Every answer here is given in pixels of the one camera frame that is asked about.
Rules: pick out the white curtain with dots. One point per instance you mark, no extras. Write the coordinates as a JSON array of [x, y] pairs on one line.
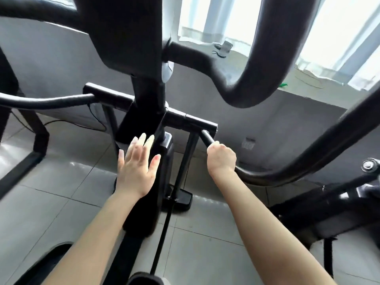
[[332, 32]]

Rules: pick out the person's left hand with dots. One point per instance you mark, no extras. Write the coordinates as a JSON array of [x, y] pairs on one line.
[[136, 169]]

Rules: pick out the person's right forearm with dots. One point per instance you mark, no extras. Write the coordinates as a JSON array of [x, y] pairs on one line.
[[267, 234]]

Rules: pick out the white wall socket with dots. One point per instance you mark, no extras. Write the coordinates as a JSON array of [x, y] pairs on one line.
[[248, 143]]

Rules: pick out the white green wet wipes pack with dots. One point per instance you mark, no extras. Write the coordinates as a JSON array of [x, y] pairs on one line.
[[282, 86]]

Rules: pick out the person's right hand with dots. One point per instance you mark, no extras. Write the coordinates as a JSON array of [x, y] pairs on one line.
[[221, 160]]

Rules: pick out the person's left forearm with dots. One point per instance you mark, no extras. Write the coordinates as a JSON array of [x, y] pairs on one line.
[[89, 246]]

